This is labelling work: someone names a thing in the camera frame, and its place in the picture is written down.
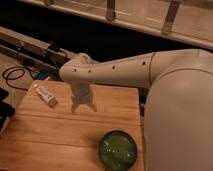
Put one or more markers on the blue object under rail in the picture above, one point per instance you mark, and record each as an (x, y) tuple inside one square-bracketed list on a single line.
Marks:
[(42, 75)]

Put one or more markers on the small white bottle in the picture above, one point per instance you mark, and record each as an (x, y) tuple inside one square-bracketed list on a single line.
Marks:
[(45, 95)]

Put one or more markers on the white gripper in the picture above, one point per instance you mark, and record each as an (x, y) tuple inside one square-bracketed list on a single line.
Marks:
[(82, 94)]

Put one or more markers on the black device at left edge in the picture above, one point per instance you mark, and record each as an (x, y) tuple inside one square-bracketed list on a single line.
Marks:
[(6, 110)]

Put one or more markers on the green ceramic bowl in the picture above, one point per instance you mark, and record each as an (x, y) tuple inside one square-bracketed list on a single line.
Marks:
[(117, 151)]

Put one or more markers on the black clamp on rail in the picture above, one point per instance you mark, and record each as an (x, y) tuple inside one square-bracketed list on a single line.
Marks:
[(52, 47)]

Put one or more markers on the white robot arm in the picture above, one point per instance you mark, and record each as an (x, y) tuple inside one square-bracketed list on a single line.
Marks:
[(178, 119)]

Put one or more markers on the metal rail along wall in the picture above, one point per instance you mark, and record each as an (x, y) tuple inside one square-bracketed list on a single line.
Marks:
[(22, 47)]

